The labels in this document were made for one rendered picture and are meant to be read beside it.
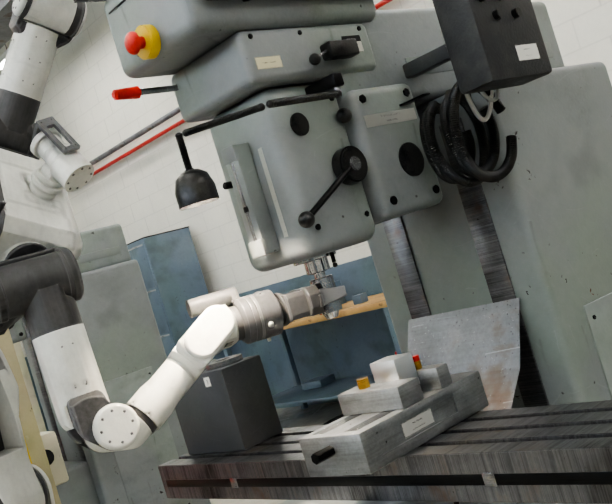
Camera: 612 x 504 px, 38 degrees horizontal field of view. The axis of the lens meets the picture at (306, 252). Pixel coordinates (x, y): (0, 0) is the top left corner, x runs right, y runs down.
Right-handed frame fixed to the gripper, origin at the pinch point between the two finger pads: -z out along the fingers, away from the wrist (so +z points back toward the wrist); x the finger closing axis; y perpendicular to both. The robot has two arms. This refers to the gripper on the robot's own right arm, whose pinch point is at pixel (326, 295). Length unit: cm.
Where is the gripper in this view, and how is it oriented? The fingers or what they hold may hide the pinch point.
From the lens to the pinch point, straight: 174.0
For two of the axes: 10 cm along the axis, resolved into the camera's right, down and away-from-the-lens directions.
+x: -3.3, 1.1, 9.4
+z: -9.0, 2.6, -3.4
